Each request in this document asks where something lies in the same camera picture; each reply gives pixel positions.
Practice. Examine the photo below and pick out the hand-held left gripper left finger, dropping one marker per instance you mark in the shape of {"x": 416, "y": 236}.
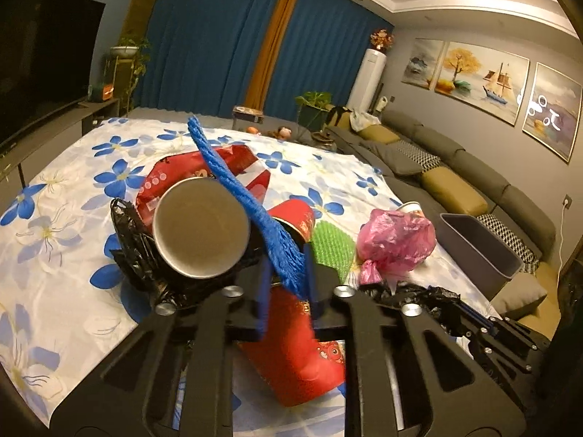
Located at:
{"x": 262, "y": 296}

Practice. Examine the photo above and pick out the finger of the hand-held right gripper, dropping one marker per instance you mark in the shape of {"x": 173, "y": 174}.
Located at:
{"x": 473, "y": 317}

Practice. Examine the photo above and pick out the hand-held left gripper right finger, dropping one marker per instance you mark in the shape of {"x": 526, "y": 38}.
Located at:
{"x": 311, "y": 286}

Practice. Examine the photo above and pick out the grey plastic bin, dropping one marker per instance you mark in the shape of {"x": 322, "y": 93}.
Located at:
{"x": 473, "y": 255}

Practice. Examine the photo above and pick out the red paper cup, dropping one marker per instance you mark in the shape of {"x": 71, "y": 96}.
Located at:
{"x": 296, "y": 216}

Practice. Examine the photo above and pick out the blue foam mesh net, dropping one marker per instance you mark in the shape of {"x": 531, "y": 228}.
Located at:
{"x": 255, "y": 209}

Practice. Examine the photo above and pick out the white paper cup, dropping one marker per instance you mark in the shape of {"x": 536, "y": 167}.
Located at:
{"x": 200, "y": 227}
{"x": 410, "y": 208}

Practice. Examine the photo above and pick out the green foam mesh net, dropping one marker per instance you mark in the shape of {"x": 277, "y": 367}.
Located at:
{"x": 332, "y": 246}

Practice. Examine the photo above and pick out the houndstooth cushion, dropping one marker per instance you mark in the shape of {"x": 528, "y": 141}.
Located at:
{"x": 510, "y": 241}
{"x": 423, "y": 154}

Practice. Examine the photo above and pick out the pink plastic bag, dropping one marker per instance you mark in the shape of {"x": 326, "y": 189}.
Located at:
{"x": 391, "y": 241}

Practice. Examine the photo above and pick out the yellow cushion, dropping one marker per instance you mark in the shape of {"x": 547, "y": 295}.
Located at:
{"x": 455, "y": 191}
{"x": 380, "y": 133}

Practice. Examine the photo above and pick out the black plastic bag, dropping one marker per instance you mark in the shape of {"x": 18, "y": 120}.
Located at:
{"x": 132, "y": 246}

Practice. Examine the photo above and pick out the red and white snack bag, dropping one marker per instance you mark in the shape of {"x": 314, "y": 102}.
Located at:
{"x": 182, "y": 173}

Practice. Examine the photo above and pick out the dark tea set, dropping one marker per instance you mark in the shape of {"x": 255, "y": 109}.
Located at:
{"x": 324, "y": 140}

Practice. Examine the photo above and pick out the grey cushion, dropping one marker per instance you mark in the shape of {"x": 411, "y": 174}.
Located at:
{"x": 391, "y": 157}

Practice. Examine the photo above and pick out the small doll figure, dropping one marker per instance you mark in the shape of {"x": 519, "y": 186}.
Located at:
{"x": 283, "y": 134}

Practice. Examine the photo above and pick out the grey sofa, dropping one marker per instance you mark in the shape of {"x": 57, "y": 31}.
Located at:
{"x": 455, "y": 159}

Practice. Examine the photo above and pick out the white cloth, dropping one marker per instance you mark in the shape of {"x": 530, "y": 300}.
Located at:
{"x": 364, "y": 119}

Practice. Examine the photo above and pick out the printed flat box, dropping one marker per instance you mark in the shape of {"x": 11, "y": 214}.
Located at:
{"x": 248, "y": 116}

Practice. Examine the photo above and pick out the potted green plant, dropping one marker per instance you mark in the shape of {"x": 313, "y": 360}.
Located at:
{"x": 314, "y": 104}

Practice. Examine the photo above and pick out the white standing air conditioner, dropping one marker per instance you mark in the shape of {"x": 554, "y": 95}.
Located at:
{"x": 366, "y": 82}

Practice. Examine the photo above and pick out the sunset painting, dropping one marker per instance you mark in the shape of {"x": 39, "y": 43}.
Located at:
{"x": 553, "y": 109}

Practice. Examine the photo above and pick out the blue curtain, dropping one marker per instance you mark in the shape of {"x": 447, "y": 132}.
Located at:
{"x": 205, "y": 45}
{"x": 328, "y": 54}

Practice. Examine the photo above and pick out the wide sailboat painting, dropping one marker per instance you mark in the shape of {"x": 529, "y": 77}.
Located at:
{"x": 478, "y": 82}

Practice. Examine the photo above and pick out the orange curtain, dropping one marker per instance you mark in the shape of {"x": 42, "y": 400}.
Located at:
{"x": 273, "y": 45}

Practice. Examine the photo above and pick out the small landscape painting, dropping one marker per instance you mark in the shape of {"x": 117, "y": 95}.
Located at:
{"x": 421, "y": 63}

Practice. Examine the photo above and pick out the red flower ornament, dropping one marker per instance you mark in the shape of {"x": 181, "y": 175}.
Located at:
{"x": 381, "y": 40}

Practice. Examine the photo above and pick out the orange glowing lamp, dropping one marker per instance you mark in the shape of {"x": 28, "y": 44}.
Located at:
{"x": 102, "y": 92}

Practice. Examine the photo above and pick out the grey television cabinet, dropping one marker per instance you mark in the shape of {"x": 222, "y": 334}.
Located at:
{"x": 54, "y": 127}

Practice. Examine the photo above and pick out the trailing plant on stand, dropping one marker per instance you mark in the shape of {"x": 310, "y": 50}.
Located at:
{"x": 127, "y": 54}

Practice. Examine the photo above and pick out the black television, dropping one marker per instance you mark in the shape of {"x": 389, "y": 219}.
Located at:
{"x": 41, "y": 63}

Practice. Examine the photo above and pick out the wall socket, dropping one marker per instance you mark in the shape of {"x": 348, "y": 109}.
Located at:
{"x": 568, "y": 201}

